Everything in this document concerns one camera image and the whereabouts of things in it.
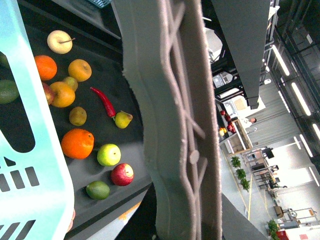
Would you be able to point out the pink white peach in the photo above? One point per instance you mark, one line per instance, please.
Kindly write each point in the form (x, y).
(72, 221)

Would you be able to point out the green lime upper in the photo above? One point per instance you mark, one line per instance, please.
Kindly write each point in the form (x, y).
(4, 61)

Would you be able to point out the green lime lower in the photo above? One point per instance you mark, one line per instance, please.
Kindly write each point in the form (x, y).
(8, 91)

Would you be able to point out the red chili pepper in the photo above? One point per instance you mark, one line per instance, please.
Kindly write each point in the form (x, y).
(106, 102)

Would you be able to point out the person in white shirt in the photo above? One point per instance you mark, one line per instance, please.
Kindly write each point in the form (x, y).
(248, 122)

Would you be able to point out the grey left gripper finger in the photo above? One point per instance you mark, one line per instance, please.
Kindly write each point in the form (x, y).
(166, 63)

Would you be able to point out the white pear with stem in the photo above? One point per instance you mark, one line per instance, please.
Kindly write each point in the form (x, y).
(60, 42)

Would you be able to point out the green avocado near front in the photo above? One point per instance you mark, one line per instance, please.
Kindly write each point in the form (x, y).
(98, 190)

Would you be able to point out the yellow orange apple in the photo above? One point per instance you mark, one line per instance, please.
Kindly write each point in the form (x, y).
(64, 95)
(80, 70)

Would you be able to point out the red apple front right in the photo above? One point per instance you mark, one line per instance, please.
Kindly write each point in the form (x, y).
(122, 175)

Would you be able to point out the small orange tangerine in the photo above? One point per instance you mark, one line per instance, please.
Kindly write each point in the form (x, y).
(46, 66)

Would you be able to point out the green kiwi upper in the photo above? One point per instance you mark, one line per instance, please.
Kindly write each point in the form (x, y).
(71, 82)

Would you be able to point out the brown kiwi lower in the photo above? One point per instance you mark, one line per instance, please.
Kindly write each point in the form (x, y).
(78, 116)

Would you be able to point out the black fruit shelf tray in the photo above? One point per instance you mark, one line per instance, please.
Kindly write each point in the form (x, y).
(128, 213)

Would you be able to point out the yellow orange apple center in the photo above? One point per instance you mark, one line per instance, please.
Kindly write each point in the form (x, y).
(64, 95)

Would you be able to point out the large orange near right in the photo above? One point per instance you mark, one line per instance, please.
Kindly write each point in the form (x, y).
(77, 143)

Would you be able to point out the green lime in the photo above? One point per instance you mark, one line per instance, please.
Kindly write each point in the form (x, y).
(4, 61)
(8, 91)

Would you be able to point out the large light blue basket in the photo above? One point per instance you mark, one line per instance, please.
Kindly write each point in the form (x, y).
(37, 202)

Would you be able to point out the red apple center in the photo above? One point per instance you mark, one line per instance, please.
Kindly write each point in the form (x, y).
(49, 93)

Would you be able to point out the yellow green pear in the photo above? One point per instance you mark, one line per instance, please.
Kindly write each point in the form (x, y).
(123, 119)

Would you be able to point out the bright green apple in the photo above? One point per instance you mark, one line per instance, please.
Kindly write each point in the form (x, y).
(109, 155)

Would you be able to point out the yellow orange apple right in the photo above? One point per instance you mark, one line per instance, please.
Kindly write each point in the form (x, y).
(80, 70)

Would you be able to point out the red apple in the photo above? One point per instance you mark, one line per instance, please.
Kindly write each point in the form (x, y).
(122, 175)
(49, 93)

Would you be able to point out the small blue basket far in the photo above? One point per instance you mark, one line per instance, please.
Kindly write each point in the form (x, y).
(100, 3)

